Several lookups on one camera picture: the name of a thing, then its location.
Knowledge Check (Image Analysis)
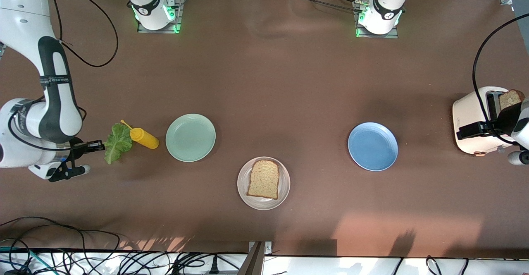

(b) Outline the brown bread slice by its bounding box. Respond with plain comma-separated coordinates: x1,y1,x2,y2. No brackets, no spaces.
247,160,281,200
499,89,526,112

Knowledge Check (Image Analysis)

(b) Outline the green lettuce leaf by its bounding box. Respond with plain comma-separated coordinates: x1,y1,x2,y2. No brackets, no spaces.
104,123,133,165

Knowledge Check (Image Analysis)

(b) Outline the yellow mustard squeeze bottle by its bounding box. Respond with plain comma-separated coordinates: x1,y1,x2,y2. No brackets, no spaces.
120,119,160,150

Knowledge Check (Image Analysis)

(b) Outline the blue plate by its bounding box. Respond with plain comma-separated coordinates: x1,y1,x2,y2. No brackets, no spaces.
348,122,399,172

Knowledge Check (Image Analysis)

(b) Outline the pale green plate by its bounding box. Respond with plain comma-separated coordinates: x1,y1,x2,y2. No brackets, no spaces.
165,113,217,163

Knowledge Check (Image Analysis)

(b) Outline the beige plate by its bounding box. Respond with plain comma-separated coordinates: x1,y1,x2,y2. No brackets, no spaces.
237,156,291,210

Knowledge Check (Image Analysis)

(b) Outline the white toaster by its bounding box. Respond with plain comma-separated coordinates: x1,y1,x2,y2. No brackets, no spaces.
452,86,521,156

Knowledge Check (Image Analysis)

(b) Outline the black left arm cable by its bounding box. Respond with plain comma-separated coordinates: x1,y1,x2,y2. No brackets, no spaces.
472,14,529,146

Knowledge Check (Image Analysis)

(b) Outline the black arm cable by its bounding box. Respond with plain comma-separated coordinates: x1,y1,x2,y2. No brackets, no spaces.
7,0,119,152
472,14,529,146

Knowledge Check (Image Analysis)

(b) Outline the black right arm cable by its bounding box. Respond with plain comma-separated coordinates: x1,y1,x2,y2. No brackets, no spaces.
7,0,119,152

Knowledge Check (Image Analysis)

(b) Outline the black cable loop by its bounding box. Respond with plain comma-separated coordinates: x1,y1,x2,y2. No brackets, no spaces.
426,255,469,275
0,216,121,263

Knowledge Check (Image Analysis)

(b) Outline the teal cable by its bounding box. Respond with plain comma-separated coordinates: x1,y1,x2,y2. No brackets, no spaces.
0,245,44,273

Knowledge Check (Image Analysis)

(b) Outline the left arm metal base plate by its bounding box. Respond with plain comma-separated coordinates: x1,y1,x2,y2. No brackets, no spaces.
352,0,399,39

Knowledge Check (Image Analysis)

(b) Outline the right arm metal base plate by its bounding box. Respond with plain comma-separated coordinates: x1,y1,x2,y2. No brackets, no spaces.
137,0,185,34

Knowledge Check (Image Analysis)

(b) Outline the black base cable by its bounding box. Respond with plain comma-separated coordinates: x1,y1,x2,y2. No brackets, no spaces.
289,0,364,13

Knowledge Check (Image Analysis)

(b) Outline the aluminium table edge post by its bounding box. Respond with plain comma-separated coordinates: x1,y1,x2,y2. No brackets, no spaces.
242,241,272,275

